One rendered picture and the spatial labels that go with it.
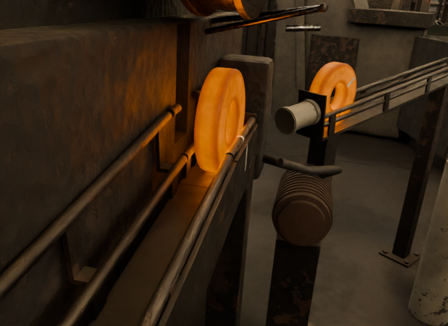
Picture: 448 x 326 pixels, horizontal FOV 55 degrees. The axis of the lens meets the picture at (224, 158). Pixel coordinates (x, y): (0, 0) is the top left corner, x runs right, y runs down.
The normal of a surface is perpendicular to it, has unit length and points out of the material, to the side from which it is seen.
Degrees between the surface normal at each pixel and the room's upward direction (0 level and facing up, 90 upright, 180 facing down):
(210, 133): 86
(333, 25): 90
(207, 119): 75
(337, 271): 0
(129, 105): 90
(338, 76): 90
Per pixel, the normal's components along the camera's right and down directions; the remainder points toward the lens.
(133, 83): 0.97, 0.14
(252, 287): 0.06, -0.94
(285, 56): -0.45, 0.29
